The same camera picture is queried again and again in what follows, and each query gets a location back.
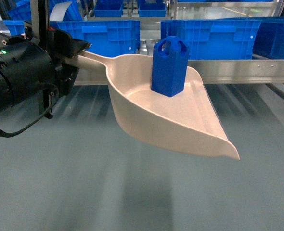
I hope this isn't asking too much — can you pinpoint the blue bin left front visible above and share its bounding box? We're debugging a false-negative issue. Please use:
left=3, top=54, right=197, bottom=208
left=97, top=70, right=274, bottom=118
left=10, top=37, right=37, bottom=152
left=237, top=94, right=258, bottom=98
left=51, top=20, right=140, bottom=57

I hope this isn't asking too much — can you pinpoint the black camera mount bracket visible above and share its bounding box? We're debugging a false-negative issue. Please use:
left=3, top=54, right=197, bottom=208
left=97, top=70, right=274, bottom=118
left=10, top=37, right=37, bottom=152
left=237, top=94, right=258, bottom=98
left=30, top=0, right=52, bottom=114

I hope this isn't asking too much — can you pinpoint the steel shelf rack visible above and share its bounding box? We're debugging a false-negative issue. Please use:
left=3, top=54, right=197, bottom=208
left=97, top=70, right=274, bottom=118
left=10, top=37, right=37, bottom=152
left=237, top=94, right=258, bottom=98
left=73, top=0, right=284, bottom=111

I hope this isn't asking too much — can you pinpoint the blue bin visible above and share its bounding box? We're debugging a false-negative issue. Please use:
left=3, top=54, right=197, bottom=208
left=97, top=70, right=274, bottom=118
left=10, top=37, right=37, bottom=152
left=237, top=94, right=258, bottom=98
left=161, top=19, right=261, bottom=60
left=51, top=20, right=140, bottom=57

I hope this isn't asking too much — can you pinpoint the blue bin right front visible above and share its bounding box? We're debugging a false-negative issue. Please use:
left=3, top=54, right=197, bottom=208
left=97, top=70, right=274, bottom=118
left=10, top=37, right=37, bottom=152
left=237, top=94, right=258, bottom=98
left=161, top=19, right=261, bottom=60

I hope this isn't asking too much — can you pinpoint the black cable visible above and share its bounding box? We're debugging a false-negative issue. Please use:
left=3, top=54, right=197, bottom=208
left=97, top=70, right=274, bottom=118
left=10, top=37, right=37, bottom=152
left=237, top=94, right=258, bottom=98
left=0, top=83, right=60, bottom=138

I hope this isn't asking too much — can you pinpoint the blue plastic jug part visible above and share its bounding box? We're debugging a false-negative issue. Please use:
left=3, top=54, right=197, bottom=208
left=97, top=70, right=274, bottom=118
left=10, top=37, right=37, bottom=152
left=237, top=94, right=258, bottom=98
left=151, top=36, right=190, bottom=97

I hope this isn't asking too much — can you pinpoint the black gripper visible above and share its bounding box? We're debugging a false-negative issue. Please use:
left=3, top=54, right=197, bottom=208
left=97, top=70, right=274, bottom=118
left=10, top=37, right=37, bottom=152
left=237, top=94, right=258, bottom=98
left=46, top=27, right=91, bottom=96

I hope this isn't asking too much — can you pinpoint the beige plastic scoop tray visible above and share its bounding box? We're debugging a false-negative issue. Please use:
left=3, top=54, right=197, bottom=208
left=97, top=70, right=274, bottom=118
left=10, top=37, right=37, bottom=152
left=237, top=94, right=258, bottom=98
left=60, top=50, right=241, bottom=161

